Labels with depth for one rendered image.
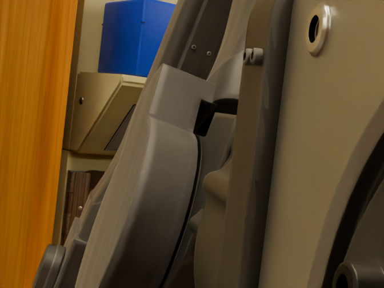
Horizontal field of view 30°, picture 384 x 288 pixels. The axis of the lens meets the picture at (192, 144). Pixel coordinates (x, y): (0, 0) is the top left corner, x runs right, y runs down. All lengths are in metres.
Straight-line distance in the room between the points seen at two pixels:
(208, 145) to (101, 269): 0.05
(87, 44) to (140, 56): 0.11
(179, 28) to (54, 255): 0.19
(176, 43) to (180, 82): 0.25
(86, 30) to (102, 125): 0.13
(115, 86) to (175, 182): 0.60
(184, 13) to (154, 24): 0.33
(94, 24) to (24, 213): 0.26
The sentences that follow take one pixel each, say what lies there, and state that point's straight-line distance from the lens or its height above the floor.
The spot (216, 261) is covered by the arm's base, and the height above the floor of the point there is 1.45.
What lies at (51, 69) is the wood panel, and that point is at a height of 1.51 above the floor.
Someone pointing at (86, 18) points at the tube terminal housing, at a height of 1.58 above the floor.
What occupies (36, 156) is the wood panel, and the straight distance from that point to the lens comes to 0.80.
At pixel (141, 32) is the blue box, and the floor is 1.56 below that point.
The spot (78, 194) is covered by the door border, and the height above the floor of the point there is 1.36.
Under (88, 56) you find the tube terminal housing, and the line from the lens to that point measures 0.91.
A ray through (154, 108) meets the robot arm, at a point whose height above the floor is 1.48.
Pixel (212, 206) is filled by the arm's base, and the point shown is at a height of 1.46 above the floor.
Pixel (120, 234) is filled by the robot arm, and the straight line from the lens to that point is 0.22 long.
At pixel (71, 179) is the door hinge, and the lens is 0.90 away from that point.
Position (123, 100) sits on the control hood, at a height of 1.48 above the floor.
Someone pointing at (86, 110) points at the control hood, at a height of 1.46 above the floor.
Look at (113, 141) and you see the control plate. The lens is 0.89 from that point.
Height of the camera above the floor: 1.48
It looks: 3 degrees down
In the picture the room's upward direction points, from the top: 7 degrees clockwise
